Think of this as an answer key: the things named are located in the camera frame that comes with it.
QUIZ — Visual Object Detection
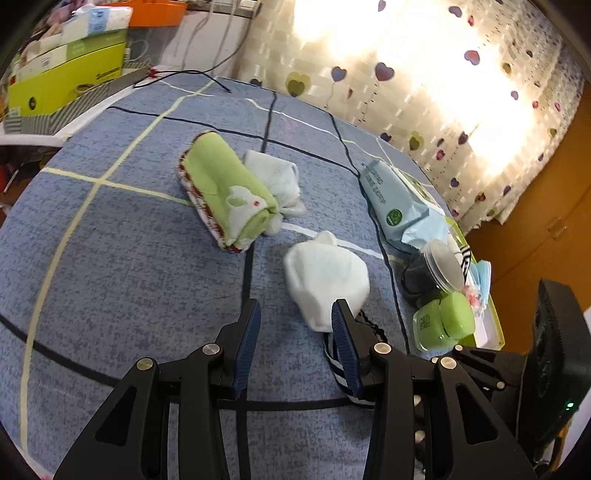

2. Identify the blue face mask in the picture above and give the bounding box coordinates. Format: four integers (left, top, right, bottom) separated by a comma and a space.
470, 260, 492, 305

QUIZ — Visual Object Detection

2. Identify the blue plaid bed sheet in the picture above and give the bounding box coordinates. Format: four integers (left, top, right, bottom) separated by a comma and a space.
1, 74, 423, 479

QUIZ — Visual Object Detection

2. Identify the yellow-green cardboard box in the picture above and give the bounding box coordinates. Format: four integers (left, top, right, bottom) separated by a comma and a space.
8, 30, 127, 116

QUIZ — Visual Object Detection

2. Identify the light blue wet wipes pack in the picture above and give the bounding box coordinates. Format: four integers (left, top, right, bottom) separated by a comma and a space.
361, 160, 449, 254

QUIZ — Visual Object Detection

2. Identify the white sock bundle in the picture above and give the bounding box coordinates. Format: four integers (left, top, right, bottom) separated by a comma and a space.
283, 231, 370, 333

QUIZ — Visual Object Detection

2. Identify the black white striped sock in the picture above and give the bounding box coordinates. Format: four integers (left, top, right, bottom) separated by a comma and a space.
322, 308, 385, 407

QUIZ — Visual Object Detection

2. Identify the heart pattern curtain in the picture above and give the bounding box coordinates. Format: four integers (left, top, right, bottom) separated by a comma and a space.
238, 1, 585, 231

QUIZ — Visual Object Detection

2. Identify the white blue tissue pack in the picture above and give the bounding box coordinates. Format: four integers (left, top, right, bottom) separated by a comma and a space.
59, 4, 133, 45

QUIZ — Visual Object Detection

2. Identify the green rabbit sock roll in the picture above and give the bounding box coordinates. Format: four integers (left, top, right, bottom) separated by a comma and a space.
176, 131, 279, 253

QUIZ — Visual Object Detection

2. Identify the small clear plastic bag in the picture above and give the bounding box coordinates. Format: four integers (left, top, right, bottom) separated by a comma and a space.
462, 285, 487, 318

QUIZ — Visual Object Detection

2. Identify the orange plastic basin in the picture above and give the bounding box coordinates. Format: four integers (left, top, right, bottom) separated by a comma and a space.
107, 0, 187, 28

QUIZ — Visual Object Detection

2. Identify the green edged white box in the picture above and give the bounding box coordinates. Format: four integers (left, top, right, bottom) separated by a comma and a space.
446, 217, 505, 351

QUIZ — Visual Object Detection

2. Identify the black cable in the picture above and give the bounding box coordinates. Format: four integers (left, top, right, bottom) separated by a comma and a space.
132, 27, 250, 95

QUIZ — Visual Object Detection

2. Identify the clear round lidded jar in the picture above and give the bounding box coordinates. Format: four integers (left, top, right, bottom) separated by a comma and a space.
401, 239, 465, 305

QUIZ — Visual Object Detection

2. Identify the green round jar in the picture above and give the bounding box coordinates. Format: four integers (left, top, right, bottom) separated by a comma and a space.
413, 292, 476, 352

